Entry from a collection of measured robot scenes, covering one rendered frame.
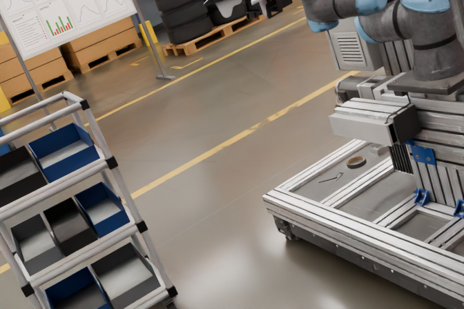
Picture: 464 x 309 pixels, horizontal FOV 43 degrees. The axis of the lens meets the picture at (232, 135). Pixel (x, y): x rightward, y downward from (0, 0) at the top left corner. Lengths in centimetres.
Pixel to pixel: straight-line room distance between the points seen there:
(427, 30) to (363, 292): 107
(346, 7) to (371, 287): 121
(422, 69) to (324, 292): 104
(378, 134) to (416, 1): 39
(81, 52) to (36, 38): 363
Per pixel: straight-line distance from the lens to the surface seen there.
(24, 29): 668
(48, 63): 1016
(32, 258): 235
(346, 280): 239
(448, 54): 168
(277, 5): 138
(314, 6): 150
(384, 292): 228
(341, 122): 186
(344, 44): 214
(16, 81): 1010
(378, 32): 173
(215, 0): 137
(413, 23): 166
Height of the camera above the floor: 138
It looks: 19 degrees down
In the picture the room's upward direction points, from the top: 21 degrees counter-clockwise
